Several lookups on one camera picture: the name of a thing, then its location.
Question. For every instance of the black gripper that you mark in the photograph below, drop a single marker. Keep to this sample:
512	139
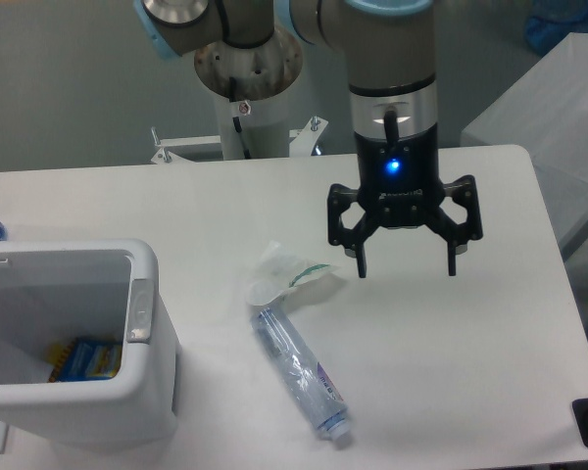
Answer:
396	176

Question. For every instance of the clear plastic wrapper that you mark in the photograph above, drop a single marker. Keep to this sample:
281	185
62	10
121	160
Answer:
280	272

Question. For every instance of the clear plastic water bottle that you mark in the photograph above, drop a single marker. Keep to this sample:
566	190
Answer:
302	374

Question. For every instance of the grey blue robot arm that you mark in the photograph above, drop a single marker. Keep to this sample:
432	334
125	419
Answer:
389	50

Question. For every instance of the white plastic trash can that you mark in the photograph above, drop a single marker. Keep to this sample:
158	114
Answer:
52	293

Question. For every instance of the grey translucent storage box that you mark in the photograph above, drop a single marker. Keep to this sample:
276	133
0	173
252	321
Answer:
546	113

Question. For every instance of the blue plastic bag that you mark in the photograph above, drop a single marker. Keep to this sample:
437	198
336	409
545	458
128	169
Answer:
550	22

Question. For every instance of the blue yellow snack package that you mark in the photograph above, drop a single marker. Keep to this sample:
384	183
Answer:
85	359

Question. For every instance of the white metal base frame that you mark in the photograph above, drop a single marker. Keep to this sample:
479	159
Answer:
303	141

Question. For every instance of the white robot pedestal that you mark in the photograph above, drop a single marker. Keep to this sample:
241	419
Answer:
250	89

